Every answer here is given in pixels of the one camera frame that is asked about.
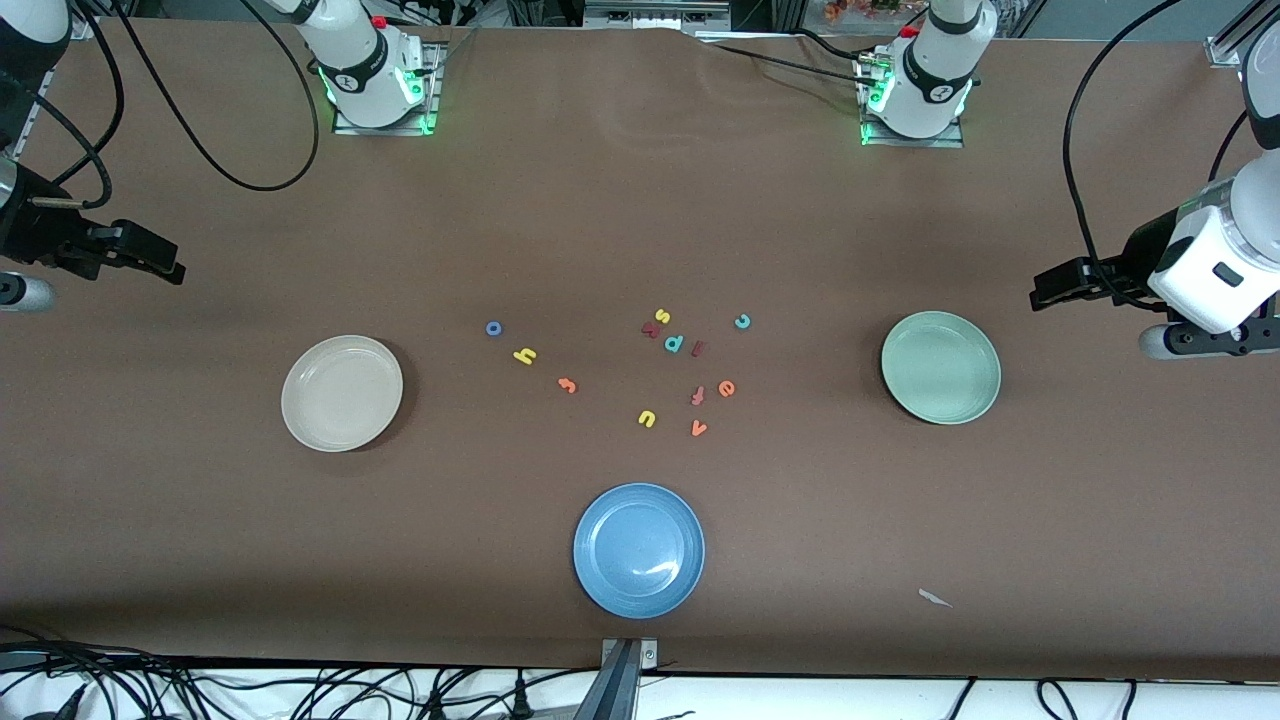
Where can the aluminium frame rail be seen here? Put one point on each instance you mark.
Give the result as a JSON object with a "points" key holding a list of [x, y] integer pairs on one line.
{"points": [[38, 105], [1225, 48]]}

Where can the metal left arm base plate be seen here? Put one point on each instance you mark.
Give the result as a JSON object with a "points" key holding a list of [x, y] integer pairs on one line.
{"points": [[945, 143]]}

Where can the beige plate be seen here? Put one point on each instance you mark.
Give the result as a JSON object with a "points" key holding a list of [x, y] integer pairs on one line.
{"points": [[342, 393]]}

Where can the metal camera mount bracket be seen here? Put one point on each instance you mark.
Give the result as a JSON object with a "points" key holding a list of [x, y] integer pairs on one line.
{"points": [[628, 655]]}

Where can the orange dried flowers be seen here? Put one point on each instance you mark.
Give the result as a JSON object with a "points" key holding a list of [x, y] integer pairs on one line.
{"points": [[860, 8]]}

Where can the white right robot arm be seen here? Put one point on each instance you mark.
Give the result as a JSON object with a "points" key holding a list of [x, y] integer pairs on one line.
{"points": [[360, 70]]}

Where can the yellow letter h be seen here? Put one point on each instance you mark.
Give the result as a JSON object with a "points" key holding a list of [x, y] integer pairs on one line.
{"points": [[524, 354]]}

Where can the green plate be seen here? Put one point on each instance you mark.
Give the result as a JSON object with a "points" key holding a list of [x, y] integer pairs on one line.
{"points": [[940, 368]]}

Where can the grey equipment rack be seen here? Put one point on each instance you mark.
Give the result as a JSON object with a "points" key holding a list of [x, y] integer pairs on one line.
{"points": [[655, 12]]}

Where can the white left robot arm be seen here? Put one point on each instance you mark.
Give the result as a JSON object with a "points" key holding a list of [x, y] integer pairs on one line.
{"points": [[935, 70]]}

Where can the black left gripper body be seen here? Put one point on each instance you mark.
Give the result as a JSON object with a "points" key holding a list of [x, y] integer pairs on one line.
{"points": [[1139, 255]]}

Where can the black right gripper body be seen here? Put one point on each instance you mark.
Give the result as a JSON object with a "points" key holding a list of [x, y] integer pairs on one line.
{"points": [[32, 232]]}

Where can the brown table cover sheet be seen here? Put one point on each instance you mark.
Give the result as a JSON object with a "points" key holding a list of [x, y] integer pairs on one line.
{"points": [[640, 200]]}

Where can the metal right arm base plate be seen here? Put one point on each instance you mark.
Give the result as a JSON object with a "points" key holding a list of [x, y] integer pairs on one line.
{"points": [[432, 100]]}

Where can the blue plate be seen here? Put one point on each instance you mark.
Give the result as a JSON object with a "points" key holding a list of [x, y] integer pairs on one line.
{"points": [[640, 550]]}

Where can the white paper scrap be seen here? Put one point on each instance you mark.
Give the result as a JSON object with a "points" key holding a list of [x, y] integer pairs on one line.
{"points": [[934, 598]]}

